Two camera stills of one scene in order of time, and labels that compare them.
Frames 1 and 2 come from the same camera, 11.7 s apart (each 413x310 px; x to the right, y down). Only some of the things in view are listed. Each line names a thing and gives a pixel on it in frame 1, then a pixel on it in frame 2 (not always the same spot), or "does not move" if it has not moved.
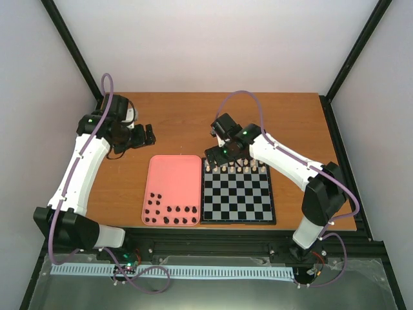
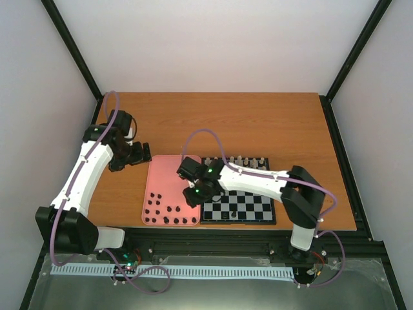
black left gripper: (141, 139) to (115, 164)
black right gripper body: (226, 157) to (201, 196)
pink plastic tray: (172, 195) does not move
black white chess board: (238, 192) does not move
